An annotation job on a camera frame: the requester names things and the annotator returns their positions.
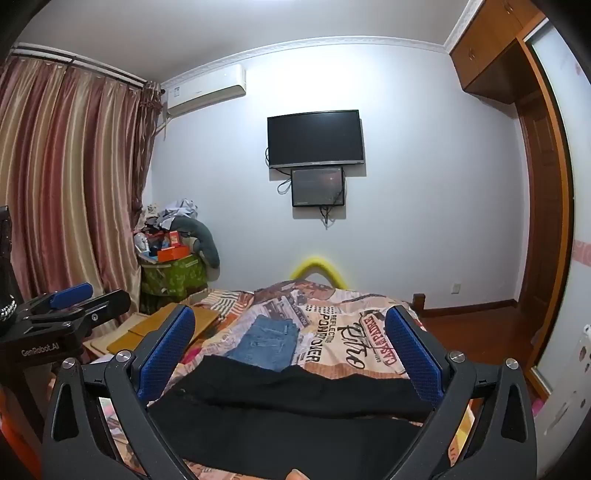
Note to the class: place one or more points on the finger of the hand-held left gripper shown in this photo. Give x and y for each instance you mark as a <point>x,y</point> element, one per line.
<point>104,309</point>
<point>71,294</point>

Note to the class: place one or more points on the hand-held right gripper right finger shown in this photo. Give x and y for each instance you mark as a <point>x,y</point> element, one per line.
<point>413,355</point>

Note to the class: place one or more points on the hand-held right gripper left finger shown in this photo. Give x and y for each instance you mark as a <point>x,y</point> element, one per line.
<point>168,350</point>

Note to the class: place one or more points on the black pants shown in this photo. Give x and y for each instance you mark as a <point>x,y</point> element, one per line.
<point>277,415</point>

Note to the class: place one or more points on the person's right hand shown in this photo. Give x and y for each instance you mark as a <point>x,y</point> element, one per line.
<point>295,475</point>

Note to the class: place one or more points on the flat cardboard box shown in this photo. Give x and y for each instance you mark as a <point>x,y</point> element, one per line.
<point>152,323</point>

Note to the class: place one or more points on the green patterned box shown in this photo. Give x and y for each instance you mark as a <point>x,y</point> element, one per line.
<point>175,277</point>

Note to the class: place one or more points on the printed blanket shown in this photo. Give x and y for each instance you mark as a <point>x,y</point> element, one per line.
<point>332,337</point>

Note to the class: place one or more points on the orange box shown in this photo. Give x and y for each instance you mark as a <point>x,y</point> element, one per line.
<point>173,254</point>

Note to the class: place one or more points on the orange cloth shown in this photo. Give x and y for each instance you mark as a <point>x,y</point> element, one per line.
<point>18,434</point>

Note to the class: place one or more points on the folded blue jeans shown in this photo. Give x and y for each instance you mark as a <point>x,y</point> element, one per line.
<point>265,341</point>

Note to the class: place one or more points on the striped pink curtain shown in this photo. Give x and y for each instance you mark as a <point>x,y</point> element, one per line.
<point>69,184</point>

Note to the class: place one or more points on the grey plush toy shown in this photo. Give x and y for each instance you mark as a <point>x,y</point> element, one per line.
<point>205,240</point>

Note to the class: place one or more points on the pile of clothes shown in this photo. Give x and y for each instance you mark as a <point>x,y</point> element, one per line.
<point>178,210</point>

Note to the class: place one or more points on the yellow foam tube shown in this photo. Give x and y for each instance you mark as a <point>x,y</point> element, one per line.
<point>316,263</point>

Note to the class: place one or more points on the white plastic appliance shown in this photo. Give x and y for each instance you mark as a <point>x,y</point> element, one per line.
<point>568,383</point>

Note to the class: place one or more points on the white air conditioner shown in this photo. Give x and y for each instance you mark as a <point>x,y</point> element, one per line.
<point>203,94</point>

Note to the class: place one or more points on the wooden overhead cabinet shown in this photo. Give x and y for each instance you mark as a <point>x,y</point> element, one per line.
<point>485,46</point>

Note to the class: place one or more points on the wooden bed post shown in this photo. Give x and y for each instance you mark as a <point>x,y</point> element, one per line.
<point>419,304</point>

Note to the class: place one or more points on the white wall socket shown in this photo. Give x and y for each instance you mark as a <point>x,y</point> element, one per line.
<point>455,289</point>

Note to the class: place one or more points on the small black wall screen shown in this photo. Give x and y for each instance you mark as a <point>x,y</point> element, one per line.
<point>318,187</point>

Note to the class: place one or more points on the curtain rail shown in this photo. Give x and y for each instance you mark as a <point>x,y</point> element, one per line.
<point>83,60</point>

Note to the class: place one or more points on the black wall television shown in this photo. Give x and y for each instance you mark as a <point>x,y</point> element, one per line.
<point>314,138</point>

